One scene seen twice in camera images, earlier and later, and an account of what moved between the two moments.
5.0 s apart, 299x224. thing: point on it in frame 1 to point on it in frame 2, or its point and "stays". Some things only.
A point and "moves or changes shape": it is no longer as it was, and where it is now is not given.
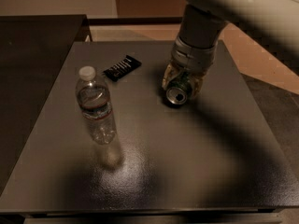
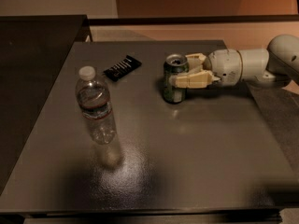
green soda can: [179, 89] moves or changes shape
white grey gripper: [191, 58] to [224, 66]
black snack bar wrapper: [122, 67] stays
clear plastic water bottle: [92, 95] stays
